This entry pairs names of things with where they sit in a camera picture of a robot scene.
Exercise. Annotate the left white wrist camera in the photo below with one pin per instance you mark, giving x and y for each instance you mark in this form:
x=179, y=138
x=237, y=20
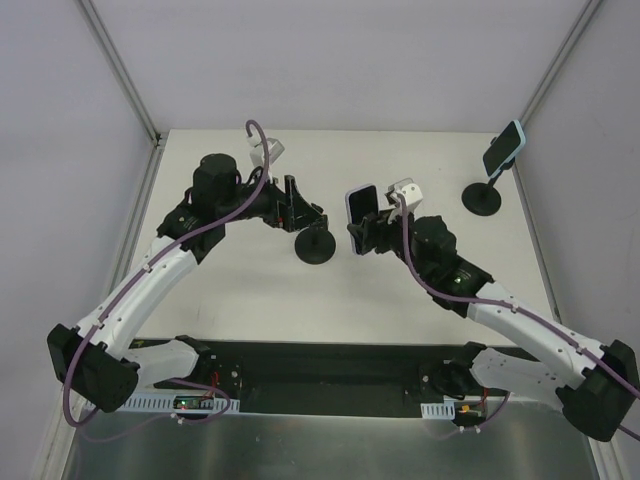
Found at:
x=275, y=149

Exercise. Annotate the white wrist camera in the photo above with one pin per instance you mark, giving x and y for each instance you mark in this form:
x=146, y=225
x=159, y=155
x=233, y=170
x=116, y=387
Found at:
x=275, y=149
x=405, y=191

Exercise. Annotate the right white cable duct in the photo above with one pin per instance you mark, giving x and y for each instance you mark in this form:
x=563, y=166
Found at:
x=438, y=411

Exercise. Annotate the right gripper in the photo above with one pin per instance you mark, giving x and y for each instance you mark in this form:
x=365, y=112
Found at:
x=379, y=232

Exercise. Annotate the left aluminium frame post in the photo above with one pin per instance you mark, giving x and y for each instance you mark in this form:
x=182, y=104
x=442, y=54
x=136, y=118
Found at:
x=99, y=30

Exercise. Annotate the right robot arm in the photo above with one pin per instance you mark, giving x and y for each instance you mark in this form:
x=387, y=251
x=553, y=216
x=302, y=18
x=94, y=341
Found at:
x=592, y=384

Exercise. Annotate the right aluminium frame post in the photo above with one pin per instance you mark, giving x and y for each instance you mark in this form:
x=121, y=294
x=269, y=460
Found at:
x=554, y=68

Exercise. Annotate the left white cable duct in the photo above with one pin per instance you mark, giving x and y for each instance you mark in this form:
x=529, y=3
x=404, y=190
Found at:
x=179, y=404

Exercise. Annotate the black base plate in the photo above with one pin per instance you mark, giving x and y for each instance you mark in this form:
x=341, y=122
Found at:
x=322, y=379

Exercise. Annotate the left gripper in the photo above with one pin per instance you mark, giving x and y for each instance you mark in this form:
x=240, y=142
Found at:
x=289, y=203

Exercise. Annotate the phone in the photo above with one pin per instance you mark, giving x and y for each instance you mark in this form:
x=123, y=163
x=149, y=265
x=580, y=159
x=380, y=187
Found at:
x=360, y=202
x=504, y=148

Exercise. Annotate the white cable duct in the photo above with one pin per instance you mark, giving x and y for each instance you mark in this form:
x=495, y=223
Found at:
x=438, y=411
x=179, y=404

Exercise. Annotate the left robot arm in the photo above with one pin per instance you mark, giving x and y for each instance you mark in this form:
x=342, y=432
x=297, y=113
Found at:
x=95, y=358

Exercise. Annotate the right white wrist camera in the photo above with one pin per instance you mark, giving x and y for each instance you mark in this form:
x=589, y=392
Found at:
x=405, y=191

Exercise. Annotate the aluminium frame post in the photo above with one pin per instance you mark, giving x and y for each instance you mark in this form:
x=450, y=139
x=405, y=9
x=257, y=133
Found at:
x=99, y=30
x=554, y=68

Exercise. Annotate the black phone stand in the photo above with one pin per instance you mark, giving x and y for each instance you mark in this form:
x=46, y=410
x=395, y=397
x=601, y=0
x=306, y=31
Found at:
x=482, y=199
x=315, y=245

